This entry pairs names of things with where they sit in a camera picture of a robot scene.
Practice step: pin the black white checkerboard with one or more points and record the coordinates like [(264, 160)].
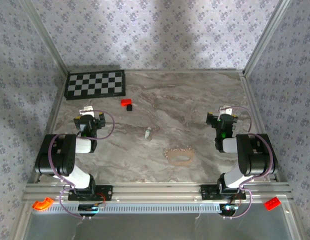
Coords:
[(95, 85)]

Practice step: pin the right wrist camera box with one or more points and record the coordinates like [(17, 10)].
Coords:
[(226, 110)]

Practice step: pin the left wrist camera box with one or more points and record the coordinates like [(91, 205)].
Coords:
[(86, 109)]

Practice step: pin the large red toy brick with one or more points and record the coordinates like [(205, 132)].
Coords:
[(272, 203)]

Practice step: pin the orange curved plastic piece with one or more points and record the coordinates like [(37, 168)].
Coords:
[(40, 205)]

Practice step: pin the black controller board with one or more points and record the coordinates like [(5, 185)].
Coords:
[(228, 209), (88, 209)]

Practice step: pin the small red toy brick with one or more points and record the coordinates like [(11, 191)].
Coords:
[(126, 102)]

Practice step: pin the aluminium mounting rail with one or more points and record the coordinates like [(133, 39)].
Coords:
[(157, 192)]

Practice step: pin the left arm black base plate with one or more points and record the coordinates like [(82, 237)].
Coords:
[(105, 192)]

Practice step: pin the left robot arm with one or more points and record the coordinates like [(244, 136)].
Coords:
[(57, 157)]

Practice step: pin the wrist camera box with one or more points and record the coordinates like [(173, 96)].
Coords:
[(86, 109), (226, 110)]

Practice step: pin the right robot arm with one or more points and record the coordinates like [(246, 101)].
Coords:
[(255, 160)]

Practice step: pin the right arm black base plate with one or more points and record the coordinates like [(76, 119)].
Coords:
[(207, 192)]

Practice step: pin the grey metal sheet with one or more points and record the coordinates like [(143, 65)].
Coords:
[(145, 227)]

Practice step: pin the aluminium frame post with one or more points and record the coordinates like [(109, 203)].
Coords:
[(46, 33), (267, 35)]

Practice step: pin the small clear plastic bag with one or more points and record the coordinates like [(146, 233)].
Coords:
[(147, 135), (170, 153)]

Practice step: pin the aluminium side rail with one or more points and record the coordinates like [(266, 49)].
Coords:
[(257, 125), (54, 112)]

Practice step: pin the aluminium back rail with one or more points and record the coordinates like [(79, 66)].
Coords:
[(170, 71)]

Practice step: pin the small black toy brick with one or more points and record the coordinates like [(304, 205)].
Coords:
[(129, 107)]

